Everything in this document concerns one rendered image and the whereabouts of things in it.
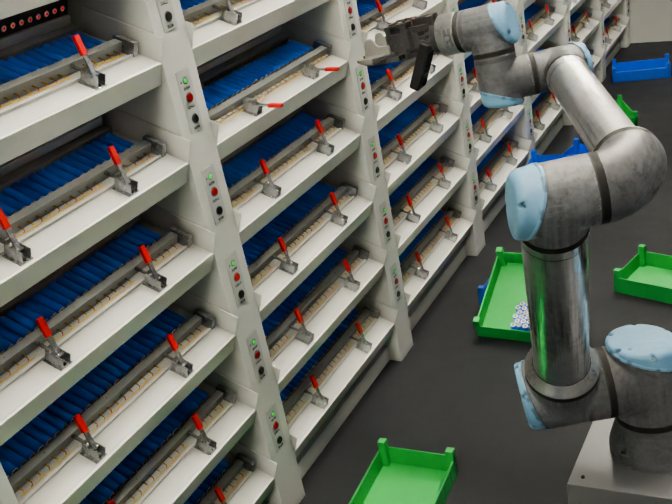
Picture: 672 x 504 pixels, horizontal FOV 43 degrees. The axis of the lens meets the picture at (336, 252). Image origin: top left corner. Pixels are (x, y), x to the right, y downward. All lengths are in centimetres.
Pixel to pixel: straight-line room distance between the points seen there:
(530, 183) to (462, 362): 132
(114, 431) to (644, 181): 103
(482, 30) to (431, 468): 108
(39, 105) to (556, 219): 85
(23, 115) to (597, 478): 134
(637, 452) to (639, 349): 23
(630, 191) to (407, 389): 131
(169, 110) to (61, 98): 26
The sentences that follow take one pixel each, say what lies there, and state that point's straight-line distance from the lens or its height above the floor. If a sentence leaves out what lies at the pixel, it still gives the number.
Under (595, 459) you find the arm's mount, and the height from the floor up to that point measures 16.
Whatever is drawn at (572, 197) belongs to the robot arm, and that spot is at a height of 91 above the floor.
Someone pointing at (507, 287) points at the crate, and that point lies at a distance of 279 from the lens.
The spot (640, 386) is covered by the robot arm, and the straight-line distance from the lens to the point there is 184.
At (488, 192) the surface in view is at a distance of 333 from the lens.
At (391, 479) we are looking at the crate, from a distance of 221.
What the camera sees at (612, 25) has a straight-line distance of 552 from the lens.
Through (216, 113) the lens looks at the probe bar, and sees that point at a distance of 185.
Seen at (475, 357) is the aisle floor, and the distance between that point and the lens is 261.
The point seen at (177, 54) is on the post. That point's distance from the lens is 169.
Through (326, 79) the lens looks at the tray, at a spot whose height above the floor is 93.
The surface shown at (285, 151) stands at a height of 80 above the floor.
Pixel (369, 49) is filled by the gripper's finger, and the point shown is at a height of 102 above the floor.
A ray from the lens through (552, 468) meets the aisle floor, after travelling 220.
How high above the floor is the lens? 145
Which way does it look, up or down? 25 degrees down
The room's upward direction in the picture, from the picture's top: 11 degrees counter-clockwise
